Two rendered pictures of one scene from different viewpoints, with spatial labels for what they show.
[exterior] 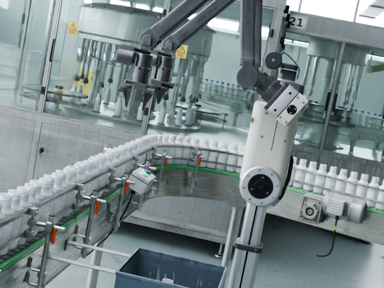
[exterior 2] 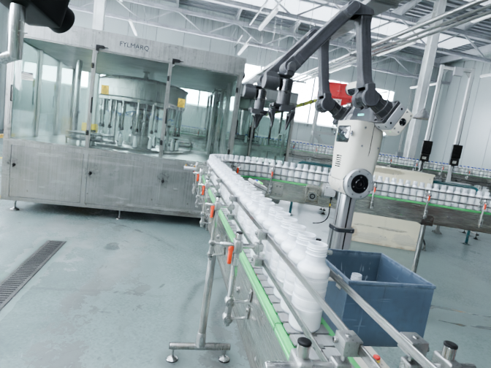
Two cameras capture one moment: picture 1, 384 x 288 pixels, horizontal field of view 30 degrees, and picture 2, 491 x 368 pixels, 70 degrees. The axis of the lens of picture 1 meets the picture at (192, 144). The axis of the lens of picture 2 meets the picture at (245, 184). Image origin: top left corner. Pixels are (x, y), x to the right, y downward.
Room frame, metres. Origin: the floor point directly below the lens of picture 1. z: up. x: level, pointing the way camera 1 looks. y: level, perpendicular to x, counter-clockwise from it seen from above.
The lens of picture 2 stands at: (1.22, 0.83, 1.34)
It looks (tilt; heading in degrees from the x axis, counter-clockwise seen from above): 8 degrees down; 341
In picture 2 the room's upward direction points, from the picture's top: 8 degrees clockwise
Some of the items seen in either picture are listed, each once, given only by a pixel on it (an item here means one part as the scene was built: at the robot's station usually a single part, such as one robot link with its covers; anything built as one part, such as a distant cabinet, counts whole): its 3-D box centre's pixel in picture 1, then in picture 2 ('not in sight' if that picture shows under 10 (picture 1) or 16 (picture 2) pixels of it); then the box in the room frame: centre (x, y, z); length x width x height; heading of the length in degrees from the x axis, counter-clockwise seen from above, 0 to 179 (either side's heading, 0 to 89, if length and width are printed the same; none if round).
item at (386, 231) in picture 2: not in sight; (383, 204); (5.73, -3.07, 0.59); 1.10 x 0.62 x 1.18; 65
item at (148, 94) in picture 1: (141, 97); (284, 118); (2.62, 0.21, 1.44); 0.07 x 0.07 x 0.09; 83
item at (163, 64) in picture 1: (164, 62); (259, 94); (3.08, 0.18, 1.57); 0.07 x 0.06 x 0.07; 85
